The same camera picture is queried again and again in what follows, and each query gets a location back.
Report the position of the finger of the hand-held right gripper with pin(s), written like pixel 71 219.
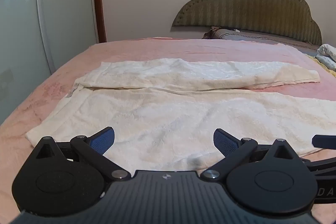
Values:
pixel 324 140

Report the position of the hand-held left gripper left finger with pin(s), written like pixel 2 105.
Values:
pixel 101 141

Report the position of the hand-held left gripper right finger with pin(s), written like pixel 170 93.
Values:
pixel 224 142

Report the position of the cream white towel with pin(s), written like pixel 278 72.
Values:
pixel 157 113

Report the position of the yellow patterned blanket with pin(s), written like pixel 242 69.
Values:
pixel 329 69

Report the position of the white printed folded quilt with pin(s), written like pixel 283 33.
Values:
pixel 328 54

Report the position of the pink bed blanket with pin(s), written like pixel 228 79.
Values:
pixel 183 49

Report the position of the grey striped pillow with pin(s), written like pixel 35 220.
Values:
pixel 236 33

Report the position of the floral frosted glass door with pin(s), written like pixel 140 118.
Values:
pixel 23 29

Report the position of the green padded headboard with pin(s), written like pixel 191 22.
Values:
pixel 249 8

